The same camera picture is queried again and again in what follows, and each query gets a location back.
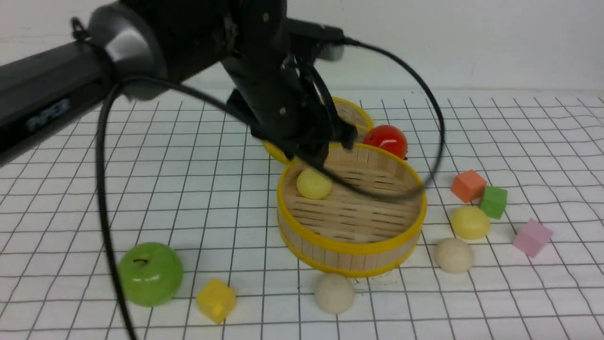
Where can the pink foam cube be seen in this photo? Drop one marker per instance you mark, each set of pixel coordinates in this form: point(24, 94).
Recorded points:
point(532, 238)

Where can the orange foam cube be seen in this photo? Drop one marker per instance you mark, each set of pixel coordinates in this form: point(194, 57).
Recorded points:
point(468, 186)

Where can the white bun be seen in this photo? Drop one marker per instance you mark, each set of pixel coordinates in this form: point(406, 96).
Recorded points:
point(454, 256)
point(334, 293)

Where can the bamboo steamer lid yellow rim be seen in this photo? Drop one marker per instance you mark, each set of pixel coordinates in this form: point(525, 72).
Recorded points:
point(350, 112)

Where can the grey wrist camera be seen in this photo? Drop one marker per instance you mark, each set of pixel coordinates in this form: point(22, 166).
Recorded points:
point(313, 41)

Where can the green foam cube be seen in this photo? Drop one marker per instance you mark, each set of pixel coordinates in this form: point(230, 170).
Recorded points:
point(494, 201)

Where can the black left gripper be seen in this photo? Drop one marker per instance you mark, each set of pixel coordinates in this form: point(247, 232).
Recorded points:
point(283, 93)

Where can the bamboo steamer tray yellow rim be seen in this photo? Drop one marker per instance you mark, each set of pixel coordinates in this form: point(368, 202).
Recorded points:
point(347, 233)

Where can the red tomato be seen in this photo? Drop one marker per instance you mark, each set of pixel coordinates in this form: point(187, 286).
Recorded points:
point(388, 138)

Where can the pale yellow bun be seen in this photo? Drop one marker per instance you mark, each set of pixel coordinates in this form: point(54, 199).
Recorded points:
point(470, 223)
point(312, 184)

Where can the yellow foam cube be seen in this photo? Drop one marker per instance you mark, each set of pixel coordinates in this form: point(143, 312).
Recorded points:
point(216, 300)

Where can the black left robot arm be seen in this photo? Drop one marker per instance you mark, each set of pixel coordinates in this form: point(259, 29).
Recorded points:
point(172, 40)

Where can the green apple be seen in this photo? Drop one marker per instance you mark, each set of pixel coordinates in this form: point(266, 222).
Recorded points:
point(150, 274)

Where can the white grid tablecloth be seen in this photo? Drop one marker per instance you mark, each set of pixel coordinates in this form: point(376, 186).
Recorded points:
point(184, 174)

